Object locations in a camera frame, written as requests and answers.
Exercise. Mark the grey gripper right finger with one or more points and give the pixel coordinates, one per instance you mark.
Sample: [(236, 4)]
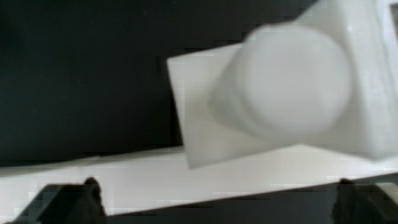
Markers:
[(366, 203)]

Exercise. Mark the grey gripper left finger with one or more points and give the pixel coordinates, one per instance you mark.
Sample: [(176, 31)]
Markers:
[(65, 204)]

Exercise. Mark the white chair seat block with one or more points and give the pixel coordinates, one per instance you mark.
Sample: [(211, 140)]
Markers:
[(296, 88)]

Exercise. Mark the white front rail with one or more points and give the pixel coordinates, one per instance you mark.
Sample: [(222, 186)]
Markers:
[(147, 180)]

